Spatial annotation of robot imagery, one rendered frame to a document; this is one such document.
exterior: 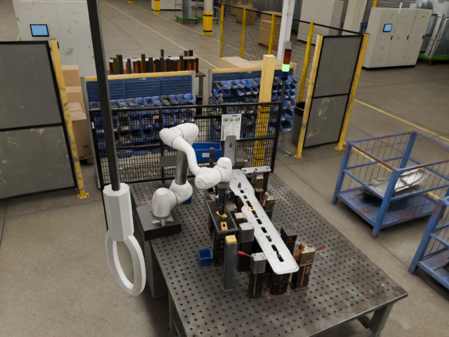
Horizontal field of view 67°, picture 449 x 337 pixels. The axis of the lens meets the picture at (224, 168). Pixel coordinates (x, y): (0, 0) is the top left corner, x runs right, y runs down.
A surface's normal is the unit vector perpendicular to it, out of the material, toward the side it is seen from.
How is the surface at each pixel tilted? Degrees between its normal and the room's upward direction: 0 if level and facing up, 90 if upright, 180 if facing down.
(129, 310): 0
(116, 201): 90
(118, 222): 90
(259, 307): 0
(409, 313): 0
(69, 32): 90
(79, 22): 90
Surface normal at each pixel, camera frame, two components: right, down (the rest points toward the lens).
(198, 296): 0.05, -0.87
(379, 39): 0.41, 0.46
